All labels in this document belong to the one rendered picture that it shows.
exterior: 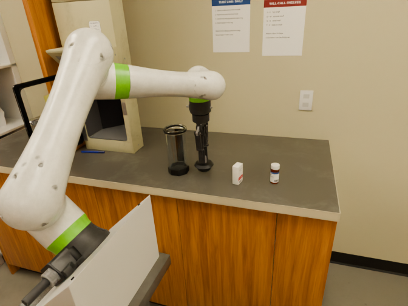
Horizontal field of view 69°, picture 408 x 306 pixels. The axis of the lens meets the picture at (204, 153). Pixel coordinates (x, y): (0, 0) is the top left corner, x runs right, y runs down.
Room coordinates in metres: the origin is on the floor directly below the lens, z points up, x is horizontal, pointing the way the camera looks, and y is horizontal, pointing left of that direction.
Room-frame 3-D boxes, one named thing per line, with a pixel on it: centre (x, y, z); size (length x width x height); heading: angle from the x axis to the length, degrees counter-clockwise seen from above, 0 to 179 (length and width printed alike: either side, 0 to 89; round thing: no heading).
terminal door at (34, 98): (1.45, 0.76, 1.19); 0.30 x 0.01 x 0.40; 154
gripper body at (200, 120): (1.23, 0.01, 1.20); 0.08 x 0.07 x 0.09; 161
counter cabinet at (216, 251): (1.56, 0.35, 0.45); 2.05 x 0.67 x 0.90; 71
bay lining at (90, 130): (1.67, 0.50, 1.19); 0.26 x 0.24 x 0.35; 71
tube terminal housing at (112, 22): (1.67, 0.50, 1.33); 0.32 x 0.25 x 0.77; 71
